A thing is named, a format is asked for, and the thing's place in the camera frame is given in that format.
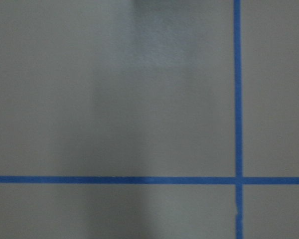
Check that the blue tape grid lines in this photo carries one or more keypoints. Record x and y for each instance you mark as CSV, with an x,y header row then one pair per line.
x,y
239,180

